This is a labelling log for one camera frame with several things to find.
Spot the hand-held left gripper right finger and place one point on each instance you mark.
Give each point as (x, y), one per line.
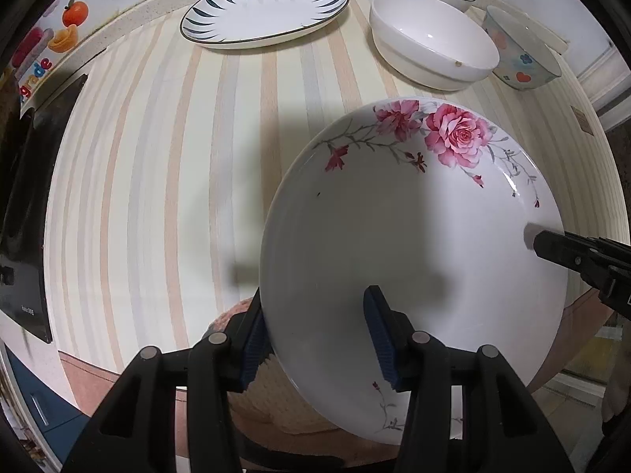
(382, 335)

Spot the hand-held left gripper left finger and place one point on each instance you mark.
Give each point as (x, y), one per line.
(254, 350)

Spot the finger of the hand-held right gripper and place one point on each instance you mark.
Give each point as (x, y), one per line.
(567, 251)

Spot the white rose print plate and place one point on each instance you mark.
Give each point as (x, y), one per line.
(394, 217)

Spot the bowl with heart flower print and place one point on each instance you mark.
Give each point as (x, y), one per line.
(522, 59)

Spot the large plain white bowl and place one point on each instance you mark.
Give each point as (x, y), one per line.
(429, 34)

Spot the blue leaf pattern plate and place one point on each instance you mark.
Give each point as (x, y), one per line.
(266, 15)

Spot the brown cloth label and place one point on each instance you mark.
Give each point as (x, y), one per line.
(581, 119)

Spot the striped tablecloth with cat print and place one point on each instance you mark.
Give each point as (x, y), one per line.
(172, 182)

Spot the blue kitchen cabinet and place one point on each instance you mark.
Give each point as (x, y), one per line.
(34, 404)

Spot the black induction cooktop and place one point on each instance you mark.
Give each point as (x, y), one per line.
(29, 197)

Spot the white door frame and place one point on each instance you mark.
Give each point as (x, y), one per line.
(609, 83)

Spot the colourful fruit wall sticker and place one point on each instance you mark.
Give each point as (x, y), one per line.
(49, 39)

